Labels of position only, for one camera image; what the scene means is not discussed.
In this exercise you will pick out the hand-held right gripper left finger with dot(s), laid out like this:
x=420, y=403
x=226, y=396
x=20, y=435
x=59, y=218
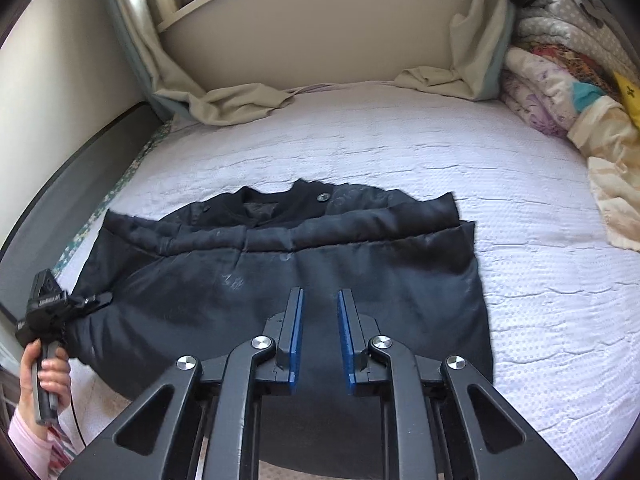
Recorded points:
x=295, y=340

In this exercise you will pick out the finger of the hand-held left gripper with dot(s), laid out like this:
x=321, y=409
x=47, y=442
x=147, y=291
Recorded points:
x=92, y=304

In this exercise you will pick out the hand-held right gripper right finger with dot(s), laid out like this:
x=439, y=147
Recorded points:
x=345, y=340

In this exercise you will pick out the black jacket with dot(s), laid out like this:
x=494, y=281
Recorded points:
x=200, y=280

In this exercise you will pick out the person's left forearm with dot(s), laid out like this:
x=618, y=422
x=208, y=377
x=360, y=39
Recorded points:
x=30, y=445

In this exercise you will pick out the pile of folded clothes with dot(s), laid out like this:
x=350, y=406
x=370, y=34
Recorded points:
x=565, y=25

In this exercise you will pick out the person's left hand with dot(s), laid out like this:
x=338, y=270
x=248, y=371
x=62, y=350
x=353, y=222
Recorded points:
x=52, y=375

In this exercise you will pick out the grey headboard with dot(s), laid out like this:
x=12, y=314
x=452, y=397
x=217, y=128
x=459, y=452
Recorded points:
x=60, y=195

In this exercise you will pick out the floral bed sheet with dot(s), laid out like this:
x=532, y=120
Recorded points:
x=125, y=180

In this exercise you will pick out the pink striped cloth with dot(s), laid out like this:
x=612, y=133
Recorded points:
x=62, y=450

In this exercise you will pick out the white quilted bed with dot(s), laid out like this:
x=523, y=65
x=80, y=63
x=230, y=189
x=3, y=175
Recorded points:
x=525, y=210

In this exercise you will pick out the beige curtain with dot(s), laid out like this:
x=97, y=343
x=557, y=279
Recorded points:
x=475, y=50
x=225, y=102

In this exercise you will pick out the purple floral quilt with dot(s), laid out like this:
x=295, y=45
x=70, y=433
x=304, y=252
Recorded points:
x=535, y=90

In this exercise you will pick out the cream blanket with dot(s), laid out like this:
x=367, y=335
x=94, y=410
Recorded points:
x=615, y=175

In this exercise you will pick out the colourful patterned cloth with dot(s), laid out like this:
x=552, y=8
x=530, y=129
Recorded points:
x=565, y=57

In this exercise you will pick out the yellow patterned pillow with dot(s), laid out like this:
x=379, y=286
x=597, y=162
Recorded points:
x=630, y=95

